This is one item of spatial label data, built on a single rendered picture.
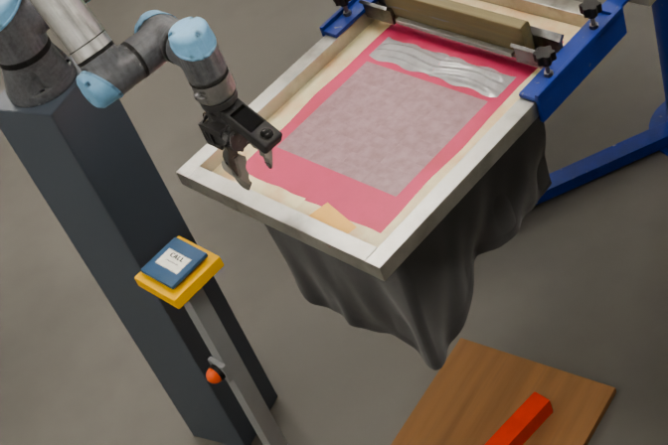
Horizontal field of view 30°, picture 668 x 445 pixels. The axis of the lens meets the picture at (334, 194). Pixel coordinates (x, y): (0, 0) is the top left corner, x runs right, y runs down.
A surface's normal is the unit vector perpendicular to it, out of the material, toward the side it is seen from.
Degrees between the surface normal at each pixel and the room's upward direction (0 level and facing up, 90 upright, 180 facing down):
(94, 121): 90
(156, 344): 90
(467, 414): 0
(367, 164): 0
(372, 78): 0
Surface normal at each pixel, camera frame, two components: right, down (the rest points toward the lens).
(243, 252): -0.29, -0.70
